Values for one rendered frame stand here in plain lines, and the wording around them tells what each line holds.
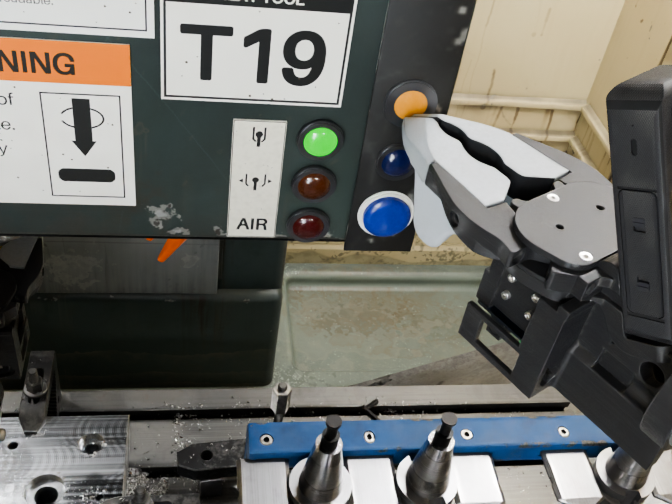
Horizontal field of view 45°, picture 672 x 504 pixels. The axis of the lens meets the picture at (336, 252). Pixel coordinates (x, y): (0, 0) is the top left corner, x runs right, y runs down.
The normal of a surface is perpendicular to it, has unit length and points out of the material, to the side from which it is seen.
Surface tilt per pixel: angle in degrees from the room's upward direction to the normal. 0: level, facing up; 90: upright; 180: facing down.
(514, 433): 0
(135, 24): 90
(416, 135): 42
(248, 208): 90
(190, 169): 90
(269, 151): 90
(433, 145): 0
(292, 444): 0
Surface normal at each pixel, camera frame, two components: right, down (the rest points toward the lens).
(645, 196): -0.75, 0.37
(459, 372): -0.25, -0.67
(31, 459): 0.13, -0.74
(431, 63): 0.12, 0.67
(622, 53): -0.98, -0.01
